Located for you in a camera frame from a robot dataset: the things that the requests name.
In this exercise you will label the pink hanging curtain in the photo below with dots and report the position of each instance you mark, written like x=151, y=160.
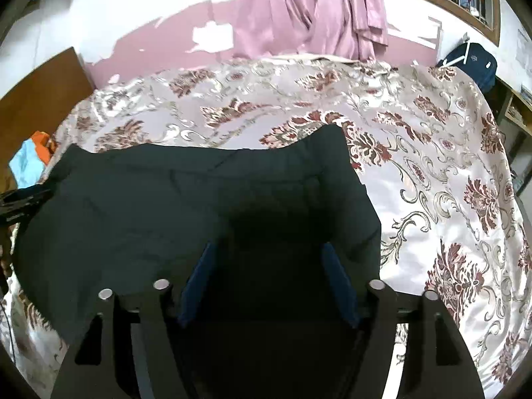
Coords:
x=351, y=29

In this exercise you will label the wooden headboard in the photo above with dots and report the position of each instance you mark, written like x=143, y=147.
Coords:
x=40, y=102

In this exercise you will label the orange blue brown garment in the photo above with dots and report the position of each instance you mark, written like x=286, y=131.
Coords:
x=30, y=161

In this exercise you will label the floral satin bedspread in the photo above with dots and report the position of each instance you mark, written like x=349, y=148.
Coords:
x=424, y=142

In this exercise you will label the wooden shelf desk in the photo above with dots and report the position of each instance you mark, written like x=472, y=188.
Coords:
x=513, y=116

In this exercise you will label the navy blue backpack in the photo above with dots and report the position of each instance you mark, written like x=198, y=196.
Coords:
x=475, y=61

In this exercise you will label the black padded jacket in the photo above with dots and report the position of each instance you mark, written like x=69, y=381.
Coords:
x=268, y=324

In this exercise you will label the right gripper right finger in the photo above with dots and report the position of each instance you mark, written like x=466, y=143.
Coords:
x=437, y=363

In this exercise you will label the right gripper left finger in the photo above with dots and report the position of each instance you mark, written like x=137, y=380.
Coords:
x=134, y=346

